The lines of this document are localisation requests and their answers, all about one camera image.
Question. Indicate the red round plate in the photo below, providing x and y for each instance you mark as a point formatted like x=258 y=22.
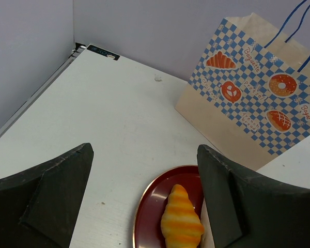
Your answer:
x=146 y=225

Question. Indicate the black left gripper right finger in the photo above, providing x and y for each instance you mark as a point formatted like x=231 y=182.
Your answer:
x=248 y=209

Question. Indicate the striped croissant bread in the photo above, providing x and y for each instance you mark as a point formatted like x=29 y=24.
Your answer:
x=180 y=225

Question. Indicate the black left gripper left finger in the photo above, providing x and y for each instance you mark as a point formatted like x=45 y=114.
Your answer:
x=39 y=206

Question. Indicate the checkered paper bag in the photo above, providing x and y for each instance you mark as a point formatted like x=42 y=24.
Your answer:
x=249 y=94

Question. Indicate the left blue table label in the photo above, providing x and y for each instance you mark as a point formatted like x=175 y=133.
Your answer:
x=103 y=52

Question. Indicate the aluminium frame rail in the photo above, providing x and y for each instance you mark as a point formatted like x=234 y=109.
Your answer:
x=79 y=48

